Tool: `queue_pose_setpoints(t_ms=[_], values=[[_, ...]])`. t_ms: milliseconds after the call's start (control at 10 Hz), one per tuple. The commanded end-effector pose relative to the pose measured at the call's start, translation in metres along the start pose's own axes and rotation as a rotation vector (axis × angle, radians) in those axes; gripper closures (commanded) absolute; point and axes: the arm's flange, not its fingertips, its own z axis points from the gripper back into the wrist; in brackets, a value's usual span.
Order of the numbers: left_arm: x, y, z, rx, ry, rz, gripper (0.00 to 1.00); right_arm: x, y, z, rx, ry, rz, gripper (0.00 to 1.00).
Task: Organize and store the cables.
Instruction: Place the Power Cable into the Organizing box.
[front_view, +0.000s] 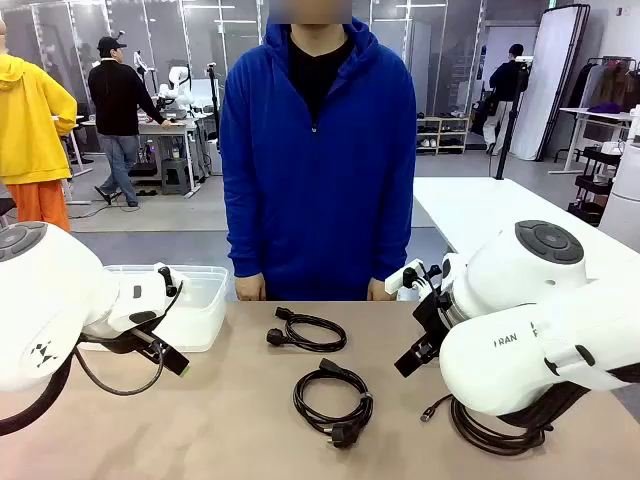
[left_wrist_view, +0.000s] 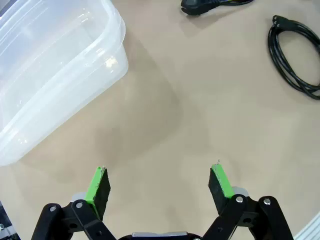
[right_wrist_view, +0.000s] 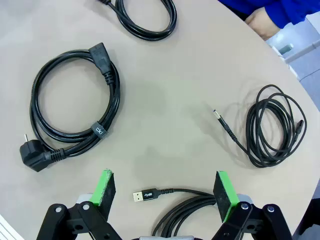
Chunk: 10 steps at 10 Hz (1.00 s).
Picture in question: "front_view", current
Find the person's right hand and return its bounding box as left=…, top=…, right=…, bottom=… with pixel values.
left=235, top=273, right=268, bottom=302

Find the short black power cable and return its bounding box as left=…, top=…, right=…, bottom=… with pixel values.
left=266, top=306, right=348, bottom=353

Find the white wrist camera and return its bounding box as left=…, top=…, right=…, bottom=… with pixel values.
left=384, top=258, right=444, bottom=294
left=157, top=264, right=190, bottom=301

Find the black background tripod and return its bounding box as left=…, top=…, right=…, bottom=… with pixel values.
left=206, top=62, right=225, bottom=151

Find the white round column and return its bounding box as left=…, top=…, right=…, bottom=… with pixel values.
left=597, top=104, right=640, bottom=240

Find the black bags pile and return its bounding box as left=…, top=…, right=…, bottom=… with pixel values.
left=472, top=88, right=490, bottom=140

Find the long black power cable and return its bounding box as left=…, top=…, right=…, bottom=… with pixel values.
left=292, top=357, right=375, bottom=450

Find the white device on stand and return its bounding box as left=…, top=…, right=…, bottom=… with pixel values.
left=132, top=48, right=152, bottom=114

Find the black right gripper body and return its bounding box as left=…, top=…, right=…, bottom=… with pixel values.
left=412, top=291, right=454, bottom=347

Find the large white table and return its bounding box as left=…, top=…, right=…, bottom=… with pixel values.
left=413, top=176, right=640, bottom=301

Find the person's left hand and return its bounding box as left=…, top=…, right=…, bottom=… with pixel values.
left=368, top=276, right=398, bottom=302

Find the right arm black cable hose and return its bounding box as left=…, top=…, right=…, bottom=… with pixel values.
left=499, top=363, right=640, bottom=434

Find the small white background robot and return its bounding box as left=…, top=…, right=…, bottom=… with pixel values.
left=158, top=64, right=195, bottom=109

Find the person's right forearm blue sleeve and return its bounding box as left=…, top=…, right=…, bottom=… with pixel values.
left=222, top=184, right=267, bottom=279

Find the grey background workbench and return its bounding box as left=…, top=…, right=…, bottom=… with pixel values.
left=79, top=112, right=214, bottom=199

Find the person in black clothes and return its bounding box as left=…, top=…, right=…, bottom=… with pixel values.
left=483, top=43, right=527, bottom=157

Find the person in black jacket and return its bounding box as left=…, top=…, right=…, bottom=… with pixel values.
left=88, top=35, right=172, bottom=208

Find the thick black USB cable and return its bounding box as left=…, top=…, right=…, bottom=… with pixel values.
left=421, top=394, right=554, bottom=457

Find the person's left forearm blue sleeve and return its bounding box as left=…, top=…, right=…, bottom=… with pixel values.
left=372, top=184, right=417, bottom=282

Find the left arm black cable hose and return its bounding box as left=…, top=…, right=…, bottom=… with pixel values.
left=0, top=342, right=166, bottom=437

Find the white desk with thin legs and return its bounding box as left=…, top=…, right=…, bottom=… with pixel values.
left=548, top=106, right=637, bottom=175

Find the clothes rack with coats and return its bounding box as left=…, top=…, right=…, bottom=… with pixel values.
left=569, top=55, right=640, bottom=112

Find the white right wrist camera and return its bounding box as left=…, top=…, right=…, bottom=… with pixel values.
left=384, top=258, right=444, bottom=294

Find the wooden shoe rack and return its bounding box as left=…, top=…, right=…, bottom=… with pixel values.
left=416, top=116, right=471, bottom=155

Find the person in blue hoodie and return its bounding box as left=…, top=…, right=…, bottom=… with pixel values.
left=219, top=0, right=418, bottom=302

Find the white folding partition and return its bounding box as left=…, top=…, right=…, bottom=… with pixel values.
left=508, top=3, right=592, bottom=162

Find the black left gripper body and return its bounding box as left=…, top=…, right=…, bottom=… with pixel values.
left=79, top=323, right=166, bottom=354

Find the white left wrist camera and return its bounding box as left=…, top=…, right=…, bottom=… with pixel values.
left=157, top=264, right=190, bottom=301

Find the black trolley cart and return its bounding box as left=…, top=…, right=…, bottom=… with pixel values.
left=567, top=145, right=624, bottom=227

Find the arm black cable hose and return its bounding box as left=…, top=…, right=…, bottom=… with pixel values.
left=499, top=363, right=640, bottom=434
left=0, top=342, right=166, bottom=437

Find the grey plastic stool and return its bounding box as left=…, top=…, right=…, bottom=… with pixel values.
left=159, top=158, right=194, bottom=197

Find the clear plastic storage box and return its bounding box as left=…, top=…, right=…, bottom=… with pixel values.
left=82, top=264, right=230, bottom=354

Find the black pole with lamp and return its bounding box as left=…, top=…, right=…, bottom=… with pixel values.
left=494, top=56, right=535, bottom=181

